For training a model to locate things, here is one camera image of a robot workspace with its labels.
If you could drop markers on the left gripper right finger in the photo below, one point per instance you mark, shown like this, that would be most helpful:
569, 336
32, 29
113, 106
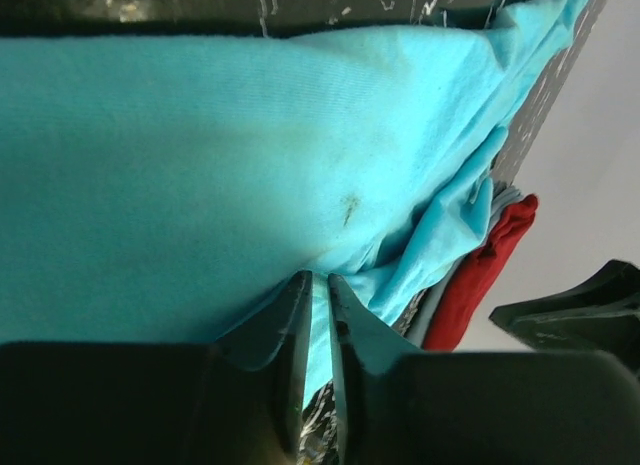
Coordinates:
397, 404

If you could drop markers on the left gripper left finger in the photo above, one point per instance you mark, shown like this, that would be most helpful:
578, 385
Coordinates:
237, 400

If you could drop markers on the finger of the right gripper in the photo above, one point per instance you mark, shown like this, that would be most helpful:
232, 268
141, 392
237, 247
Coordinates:
600, 314

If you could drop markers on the cyan polo shirt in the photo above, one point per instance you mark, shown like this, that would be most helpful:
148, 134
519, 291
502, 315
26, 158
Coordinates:
159, 189

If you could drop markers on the folded grey-blue shirt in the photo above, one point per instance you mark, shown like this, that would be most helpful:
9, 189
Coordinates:
430, 299

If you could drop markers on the folded red shirt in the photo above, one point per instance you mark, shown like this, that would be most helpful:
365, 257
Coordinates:
477, 273

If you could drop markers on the black marble pattern mat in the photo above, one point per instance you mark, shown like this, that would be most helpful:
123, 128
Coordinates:
285, 19

